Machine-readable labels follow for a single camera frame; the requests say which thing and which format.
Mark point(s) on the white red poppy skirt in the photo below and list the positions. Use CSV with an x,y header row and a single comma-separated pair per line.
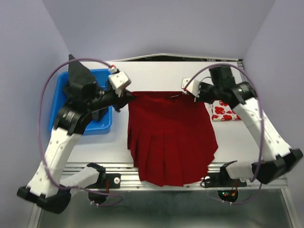
x,y
220,111

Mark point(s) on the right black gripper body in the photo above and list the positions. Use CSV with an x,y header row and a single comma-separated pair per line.
x,y
208,92

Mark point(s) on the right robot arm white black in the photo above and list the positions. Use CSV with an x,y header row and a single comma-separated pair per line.
x,y
276,156

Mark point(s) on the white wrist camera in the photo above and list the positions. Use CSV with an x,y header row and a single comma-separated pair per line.
x,y
192,89
119,80

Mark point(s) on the dark grey dotted skirt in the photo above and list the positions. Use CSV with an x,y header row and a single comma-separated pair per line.
x,y
81,82

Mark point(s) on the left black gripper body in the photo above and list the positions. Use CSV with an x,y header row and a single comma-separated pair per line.
x,y
109,97

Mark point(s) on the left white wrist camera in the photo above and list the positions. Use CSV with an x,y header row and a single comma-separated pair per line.
x,y
119,80

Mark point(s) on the blue plastic bin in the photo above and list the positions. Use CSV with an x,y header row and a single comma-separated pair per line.
x,y
94,128

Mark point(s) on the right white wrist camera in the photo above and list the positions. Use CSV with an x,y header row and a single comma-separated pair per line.
x,y
192,89

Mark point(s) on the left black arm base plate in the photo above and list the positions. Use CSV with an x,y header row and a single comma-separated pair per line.
x,y
107,181

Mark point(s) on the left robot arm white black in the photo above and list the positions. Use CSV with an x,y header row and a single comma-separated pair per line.
x,y
47,189

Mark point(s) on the aluminium frame rail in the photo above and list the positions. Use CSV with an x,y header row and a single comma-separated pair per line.
x,y
155,197

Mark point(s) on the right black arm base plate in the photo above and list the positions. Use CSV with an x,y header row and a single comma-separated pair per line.
x,y
218,180

